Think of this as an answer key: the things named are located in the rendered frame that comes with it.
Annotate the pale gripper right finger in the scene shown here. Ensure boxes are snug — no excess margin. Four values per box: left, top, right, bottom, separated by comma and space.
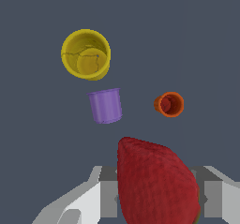
190, 165, 240, 224

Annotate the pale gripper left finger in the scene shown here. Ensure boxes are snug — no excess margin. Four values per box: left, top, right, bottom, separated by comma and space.
32, 165, 119, 224

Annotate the red strawberry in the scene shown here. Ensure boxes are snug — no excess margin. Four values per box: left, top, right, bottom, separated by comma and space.
116, 136, 202, 224

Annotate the purple cup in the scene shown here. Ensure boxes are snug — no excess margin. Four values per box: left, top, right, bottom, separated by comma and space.
86, 87, 124, 125

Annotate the orange cup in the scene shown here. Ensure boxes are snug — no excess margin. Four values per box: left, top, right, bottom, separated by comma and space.
153, 91, 185, 119

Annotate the yellow cup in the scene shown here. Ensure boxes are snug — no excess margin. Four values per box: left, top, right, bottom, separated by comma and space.
60, 28, 112, 82

